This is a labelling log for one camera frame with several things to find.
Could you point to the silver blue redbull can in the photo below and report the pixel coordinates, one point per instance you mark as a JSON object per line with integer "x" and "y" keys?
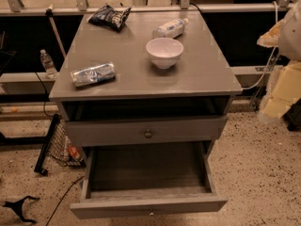
{"x": 93, "y": 74}

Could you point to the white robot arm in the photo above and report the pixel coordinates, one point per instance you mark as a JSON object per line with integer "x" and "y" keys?
{"x": 289, "y": 40}

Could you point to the grey wooden drawer cabinet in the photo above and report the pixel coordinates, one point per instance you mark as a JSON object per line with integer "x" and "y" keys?
{"x": 201, "y": 84}

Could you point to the closed grey upper drawer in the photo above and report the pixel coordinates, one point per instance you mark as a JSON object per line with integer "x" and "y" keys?
{"x": 127, "y": 132}

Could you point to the open grey middle drawer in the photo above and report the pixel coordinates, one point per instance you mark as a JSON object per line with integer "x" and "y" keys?
{"x": 147, "y": 180}

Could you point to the white bowl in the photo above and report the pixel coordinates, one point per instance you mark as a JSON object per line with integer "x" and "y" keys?
{"x": 164, "y": 52}

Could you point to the lying clear water bottle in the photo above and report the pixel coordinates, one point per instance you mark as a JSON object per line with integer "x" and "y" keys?
{"x": 171, "y": 29}

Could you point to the orange item in basket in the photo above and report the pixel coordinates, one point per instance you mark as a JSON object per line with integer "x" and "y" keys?
{"x": 74, "y": 153}

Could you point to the dark blue chip bag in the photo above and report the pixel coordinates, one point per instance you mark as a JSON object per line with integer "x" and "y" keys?
{"x": 109, "y": 17}

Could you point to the standing water bottle on ledge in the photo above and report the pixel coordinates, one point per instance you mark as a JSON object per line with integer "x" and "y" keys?
{"x": 48, "y": 64}

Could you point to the black wire mesh basket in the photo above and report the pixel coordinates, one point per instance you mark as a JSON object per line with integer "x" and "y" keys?
{"x": 56, "y": 146}

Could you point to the black plastic bracket on floor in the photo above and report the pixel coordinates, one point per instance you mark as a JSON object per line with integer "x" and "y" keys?
{"x": 17, "y": 208}

